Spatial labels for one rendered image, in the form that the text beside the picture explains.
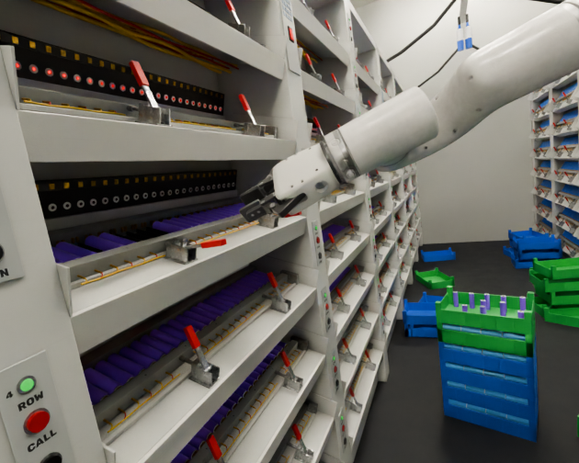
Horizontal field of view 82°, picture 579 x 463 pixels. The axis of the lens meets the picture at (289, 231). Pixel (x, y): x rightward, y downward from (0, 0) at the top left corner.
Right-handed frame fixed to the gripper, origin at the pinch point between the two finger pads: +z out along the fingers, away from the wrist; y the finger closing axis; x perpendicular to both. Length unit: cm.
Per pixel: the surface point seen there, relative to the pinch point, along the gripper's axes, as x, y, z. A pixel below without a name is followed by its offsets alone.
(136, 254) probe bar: 10.9, -14.2, 11.8
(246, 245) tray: -4.6, -3.9, 4.6
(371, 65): -58, 162, -52
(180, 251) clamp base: 7.0, -12.7, 8.0
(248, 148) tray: 4.3, 11.0, -2.2
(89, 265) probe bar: 15.4, -18.8, 13.0
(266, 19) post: 14, 46, -15
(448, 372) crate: -115, 6, -15
